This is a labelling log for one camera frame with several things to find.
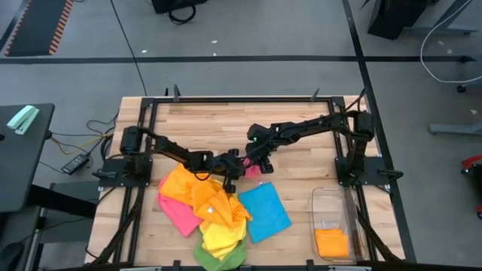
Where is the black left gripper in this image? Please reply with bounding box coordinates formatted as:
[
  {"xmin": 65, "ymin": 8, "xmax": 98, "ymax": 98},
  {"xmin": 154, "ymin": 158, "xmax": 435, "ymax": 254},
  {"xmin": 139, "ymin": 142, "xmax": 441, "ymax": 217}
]
[{"xmin": 209, "ymin": 148, "xmax": 248, "ymax": 193}]

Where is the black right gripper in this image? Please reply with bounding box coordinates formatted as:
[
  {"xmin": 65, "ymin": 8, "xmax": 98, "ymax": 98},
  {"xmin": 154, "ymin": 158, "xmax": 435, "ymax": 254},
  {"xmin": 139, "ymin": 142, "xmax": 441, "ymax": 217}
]
[{"xmin": 246, "ymin": 123, "xmax": 278, "ymax": 175}]

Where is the pink microfiber towel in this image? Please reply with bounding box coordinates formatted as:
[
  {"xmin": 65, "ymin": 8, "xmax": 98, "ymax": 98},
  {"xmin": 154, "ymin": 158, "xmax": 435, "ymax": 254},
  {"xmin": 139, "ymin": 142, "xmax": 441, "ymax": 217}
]
[
  {"xmin": 157, "ymin": 176, "xmax": 205, "ymax": 239},
  {"xmin": 243, "ymin": 157, "xmax": 264, "ymax": 180}
]

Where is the orange microfiber towel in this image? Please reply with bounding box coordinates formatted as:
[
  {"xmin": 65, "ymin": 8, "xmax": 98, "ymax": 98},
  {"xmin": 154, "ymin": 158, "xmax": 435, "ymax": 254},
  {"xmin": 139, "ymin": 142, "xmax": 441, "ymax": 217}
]
[
  {"xmin": 191, "ymin": 180, "xmax": 253, "ymax": 230},
  {"xmin": 314, "ymin": 227, "xmax": 350, "ymax": 260},
  {"xmin": 160, "ymin": 162, "xmax": 214, "ymax": 206}
]

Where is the blue microfiber towel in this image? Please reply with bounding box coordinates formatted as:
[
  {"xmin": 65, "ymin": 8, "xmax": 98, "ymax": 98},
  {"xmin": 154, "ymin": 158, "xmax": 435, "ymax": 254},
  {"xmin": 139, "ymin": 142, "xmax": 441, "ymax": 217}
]
[{"xmin": 239, "ymin": 181, "xmax": 293, "ymax": 245}]

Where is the clear plastic bin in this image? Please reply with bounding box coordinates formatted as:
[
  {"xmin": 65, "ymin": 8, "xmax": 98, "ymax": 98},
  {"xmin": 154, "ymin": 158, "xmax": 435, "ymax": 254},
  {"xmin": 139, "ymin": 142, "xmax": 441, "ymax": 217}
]
[{"xmin": 307, "ymin": 185, "xmax": 365, "ymax": 265}]

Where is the yellow microfiber towel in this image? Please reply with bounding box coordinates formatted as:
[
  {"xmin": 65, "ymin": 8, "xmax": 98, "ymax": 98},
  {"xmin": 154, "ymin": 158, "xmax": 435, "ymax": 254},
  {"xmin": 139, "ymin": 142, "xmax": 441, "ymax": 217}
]
[{"xmin": 199, "ymin": 179, "xmax": 248, "ymax": 262}]

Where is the green microfiber towel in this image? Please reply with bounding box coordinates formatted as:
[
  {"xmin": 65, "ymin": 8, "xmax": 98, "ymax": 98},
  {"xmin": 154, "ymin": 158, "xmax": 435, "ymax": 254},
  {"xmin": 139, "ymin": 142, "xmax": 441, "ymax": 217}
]
[{"xmin": 194, "ymin": 235, "xmax": 248, "ymax": 271}]

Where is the black desk foot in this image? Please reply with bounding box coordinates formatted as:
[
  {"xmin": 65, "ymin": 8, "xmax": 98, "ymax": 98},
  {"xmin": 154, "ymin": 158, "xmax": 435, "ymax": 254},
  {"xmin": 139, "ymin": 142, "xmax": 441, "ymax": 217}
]
[{"xmin": 28, "ymin": 183, "xmax": 101, "ymax": 220}]

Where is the black equipment base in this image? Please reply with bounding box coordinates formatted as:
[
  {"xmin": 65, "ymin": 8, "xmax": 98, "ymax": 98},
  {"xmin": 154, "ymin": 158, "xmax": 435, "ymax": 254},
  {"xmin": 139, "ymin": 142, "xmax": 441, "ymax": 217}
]
[{"xmin": 151, "ymin": 0, "xmax": 209, "ymax": 15}]

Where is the grey desk foot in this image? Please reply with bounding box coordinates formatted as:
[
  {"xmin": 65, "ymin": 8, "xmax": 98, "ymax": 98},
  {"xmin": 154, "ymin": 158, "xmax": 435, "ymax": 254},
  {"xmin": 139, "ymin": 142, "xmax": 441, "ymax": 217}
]
[{"xmin": 429, "ymin": 123, "xmax": 482, "ymax": 136}]

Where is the black cabinet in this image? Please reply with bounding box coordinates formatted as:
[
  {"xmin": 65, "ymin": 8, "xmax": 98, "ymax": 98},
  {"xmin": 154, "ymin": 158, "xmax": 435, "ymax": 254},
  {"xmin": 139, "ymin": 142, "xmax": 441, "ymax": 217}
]
[{"xmin": 368, "ymin": 0, "xmax": 429, "ymax": 41}]

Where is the red cart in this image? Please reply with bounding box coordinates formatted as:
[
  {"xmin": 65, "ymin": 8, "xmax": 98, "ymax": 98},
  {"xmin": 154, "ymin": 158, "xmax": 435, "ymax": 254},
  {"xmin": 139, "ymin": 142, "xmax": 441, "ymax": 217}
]
[{"xmin": 462, "ymin": 153, "xmax": 482, "ymax": 221}]

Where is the black side desk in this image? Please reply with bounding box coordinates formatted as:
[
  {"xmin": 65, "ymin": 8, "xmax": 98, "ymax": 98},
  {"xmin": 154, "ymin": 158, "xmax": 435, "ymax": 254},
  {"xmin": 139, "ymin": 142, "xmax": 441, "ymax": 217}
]
[{"xmin": 0, "ymin": 103, "xmax": 56, "ymax": 214}]

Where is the mint green stapler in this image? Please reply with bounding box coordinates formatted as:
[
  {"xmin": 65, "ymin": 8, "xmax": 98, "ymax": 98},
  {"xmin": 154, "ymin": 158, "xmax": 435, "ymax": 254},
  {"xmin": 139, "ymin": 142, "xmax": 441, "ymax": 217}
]
[{"xmin": 6, "ymin": 105, "xmax": 41, "ymax": 136}]

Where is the black orange-striped floor mat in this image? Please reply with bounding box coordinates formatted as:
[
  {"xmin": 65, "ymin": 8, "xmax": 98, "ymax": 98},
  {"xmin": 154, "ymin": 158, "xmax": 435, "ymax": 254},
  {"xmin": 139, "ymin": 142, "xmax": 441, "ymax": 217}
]
[{"xmin": 5, "ymin": 0, "xmax": 75, "ymax": 58}]

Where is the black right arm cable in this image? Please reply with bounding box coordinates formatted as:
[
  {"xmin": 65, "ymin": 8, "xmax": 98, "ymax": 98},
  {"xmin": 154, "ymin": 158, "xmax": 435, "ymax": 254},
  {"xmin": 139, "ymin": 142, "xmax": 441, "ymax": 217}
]
[{"xmin": 352, "ymin": 87, "xmax": 368, "ymax": 112}]

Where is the black coiled cable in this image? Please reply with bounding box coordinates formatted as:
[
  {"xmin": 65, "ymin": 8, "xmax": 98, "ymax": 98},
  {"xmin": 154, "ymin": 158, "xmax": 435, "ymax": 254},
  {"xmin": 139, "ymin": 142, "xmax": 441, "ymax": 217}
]
[{"xmin": 167, "ymin": 4, "xmax": 197, "ymax": 26}]

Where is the long black floor cable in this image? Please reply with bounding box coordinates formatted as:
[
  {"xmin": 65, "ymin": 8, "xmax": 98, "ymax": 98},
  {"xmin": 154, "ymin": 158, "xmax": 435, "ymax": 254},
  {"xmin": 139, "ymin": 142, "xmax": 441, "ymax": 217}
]
[{"xmin": 109, "ymin": 0, "xmax": 148, "ymax": 97}]

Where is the thin black cable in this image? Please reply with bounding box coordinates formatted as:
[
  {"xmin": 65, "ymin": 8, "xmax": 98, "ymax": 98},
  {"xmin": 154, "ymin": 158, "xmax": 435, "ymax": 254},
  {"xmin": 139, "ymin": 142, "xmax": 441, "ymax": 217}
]
[{"xmin": 50, "ymin": 130, "xmax": 114, "ymax": 139}]

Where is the yellow cable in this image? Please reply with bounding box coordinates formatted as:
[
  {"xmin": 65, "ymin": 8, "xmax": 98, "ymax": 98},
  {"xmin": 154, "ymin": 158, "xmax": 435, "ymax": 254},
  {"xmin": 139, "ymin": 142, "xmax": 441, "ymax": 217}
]
[{"xmin": 50, "ymin": 131, "xmax": 115, "ymax": 157}]

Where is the white floor cable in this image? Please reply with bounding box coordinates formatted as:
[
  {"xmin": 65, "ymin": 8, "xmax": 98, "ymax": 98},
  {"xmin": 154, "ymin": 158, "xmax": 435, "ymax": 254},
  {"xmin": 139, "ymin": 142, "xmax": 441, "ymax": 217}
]
[{"xmin": 419, "ymin": 0, "xmax": 482, "ymax": 85}]

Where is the grey desk frame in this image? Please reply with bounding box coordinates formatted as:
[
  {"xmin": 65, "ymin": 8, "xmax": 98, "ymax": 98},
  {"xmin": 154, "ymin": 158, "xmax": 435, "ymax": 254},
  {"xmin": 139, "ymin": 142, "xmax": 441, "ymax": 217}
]
[{"xmin": 410, "ymin": 0, "xmax": 479, "ymax": 37}]

